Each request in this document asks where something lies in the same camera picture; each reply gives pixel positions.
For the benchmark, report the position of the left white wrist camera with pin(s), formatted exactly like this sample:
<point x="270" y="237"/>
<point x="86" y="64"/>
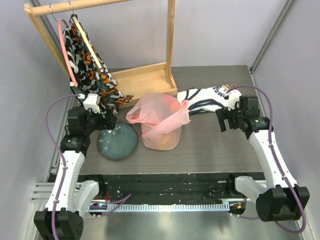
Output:
<point x="90" y="102"/>

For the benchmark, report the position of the blue ceramic plate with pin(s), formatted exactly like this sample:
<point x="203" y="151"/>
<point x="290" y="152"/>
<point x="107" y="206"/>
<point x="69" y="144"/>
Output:
<point x="117" y="144"/>

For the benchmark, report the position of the patterned black orange garment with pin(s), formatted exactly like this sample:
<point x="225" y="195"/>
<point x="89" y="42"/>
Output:
<point x="90" y="80"/>

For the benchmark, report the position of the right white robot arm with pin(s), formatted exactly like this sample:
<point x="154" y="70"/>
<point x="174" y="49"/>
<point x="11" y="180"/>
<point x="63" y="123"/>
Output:
<point x="282" y="199"/>

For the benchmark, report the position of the wooden clothes hanger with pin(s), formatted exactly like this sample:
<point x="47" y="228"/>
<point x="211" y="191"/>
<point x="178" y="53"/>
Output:
<point x="87" y="42"/>

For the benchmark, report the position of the pink plastic bag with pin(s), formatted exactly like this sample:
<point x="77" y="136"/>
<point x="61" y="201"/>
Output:
<point x="161" y="117"/>

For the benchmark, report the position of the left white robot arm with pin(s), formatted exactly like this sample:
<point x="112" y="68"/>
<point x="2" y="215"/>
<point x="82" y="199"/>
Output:
<point x="63" y="215"/>

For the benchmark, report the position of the wooden clothes rack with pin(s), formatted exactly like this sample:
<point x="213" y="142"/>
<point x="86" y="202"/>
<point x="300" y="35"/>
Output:
<point x="154" y="78"/>

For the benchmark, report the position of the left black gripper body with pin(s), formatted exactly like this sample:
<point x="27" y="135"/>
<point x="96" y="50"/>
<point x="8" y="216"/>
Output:
<point x="99" y="123"/>

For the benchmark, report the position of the slotted cable duct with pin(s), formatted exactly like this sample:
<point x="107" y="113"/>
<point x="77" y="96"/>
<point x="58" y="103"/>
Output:
<point x="145" y="208"/>

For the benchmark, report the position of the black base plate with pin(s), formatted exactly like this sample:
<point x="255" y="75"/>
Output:
<point x="169" y="188"/>

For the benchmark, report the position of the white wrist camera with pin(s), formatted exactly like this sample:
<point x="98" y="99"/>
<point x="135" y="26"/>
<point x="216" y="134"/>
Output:
<point x="90" y="102"/>
<point x="233" y="97"/>

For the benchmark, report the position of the pink clothes hanger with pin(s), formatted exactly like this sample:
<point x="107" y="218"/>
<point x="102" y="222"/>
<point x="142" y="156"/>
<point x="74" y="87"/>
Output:
<point x="64" y="52"/>

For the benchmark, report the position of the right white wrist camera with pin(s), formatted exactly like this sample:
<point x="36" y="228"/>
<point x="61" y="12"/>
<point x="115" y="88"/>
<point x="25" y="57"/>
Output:
<point x="233" y="97"/>

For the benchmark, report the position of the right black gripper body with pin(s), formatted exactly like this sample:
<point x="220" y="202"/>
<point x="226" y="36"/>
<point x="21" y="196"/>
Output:
<point x="225" y="118"/>

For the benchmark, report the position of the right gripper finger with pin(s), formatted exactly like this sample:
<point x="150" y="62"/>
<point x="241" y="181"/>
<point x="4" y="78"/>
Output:
<point x="230" y="116"/>
<point x="221" y="117"/>

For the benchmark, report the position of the white navy shirt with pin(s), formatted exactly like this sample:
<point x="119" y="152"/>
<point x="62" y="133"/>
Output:
<point x="206" y="100"/>

